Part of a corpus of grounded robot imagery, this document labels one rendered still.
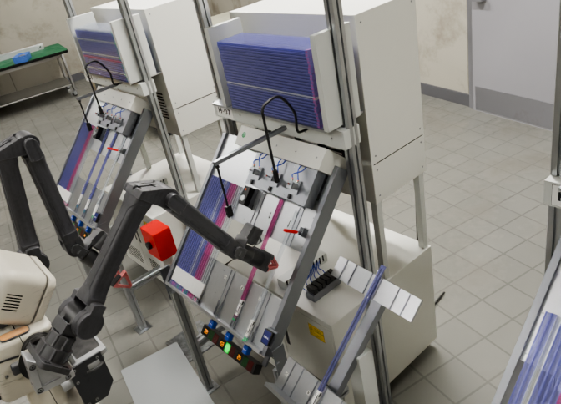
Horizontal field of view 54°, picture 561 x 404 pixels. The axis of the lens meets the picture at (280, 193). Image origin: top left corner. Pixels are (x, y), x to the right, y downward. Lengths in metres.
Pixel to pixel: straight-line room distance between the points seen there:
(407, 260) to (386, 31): 1.00
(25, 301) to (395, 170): 1.37
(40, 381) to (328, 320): 1.11
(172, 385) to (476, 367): 1.44
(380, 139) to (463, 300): 1.40
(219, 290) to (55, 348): 0.86
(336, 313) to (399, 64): 0.99
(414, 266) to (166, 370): 1.13
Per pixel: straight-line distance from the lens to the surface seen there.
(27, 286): 1.60
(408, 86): 2.14
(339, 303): 2.28
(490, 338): 3.00
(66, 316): 1.55
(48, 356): 1.54
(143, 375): 2.28
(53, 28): 9.98
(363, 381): 1.86
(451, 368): 2.85
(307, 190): 1.91
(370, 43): 1.94
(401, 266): 2.43
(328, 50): 1.77
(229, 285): 2.18
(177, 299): 2.57
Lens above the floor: 2.10
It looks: 28 degrees down
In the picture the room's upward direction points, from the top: 12 degrees counter-clockwise
